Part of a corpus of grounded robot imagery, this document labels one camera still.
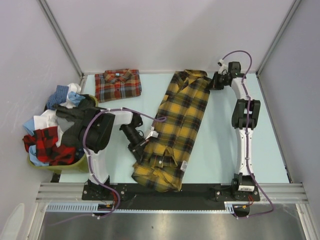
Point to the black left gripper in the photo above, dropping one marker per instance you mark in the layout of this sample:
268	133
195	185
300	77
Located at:
138	149

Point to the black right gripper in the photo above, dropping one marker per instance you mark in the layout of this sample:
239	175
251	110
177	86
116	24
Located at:
214	85

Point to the yellow plaid long sleeve shirt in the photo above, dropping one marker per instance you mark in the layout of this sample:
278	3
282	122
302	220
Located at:
165	158

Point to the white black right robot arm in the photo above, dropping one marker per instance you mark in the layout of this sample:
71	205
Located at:
244	120

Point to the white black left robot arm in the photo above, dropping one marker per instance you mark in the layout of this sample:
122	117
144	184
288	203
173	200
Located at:
95	134

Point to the olive green laundry bin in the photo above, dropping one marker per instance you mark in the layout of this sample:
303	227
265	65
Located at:
80	165

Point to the folded red plaid shirt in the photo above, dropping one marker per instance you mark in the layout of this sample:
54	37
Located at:
118	84

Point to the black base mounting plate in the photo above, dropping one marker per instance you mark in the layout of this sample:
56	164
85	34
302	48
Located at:
192	197

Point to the light blue shirt in bin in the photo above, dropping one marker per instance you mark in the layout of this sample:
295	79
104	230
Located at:
45	141

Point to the blue patterned shirt in bin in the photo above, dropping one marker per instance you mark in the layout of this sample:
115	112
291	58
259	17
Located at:
58	97

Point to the red black buffalo plaid shirt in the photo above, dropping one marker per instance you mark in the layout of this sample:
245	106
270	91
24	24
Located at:
43	150

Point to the white shirt in bin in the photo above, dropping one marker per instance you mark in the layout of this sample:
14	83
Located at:
49	118

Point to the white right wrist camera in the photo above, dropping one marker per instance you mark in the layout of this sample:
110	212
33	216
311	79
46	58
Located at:
223	68

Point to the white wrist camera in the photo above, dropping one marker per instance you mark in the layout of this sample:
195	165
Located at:
223	68
151	133

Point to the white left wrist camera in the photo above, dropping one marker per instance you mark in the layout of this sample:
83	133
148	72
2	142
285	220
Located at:
151	133

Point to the aluminium frame front rail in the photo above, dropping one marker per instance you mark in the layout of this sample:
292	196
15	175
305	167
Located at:
278	193

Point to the aluminium right corner post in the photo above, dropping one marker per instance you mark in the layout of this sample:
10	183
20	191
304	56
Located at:
279	34

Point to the aluminium corner post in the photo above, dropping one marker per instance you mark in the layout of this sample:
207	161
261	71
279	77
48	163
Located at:
48	13
279	34

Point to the white slotted cable duct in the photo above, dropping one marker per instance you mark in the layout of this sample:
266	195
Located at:
96	208

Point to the aluminium left corner post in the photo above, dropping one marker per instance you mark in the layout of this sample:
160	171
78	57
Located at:
48	13

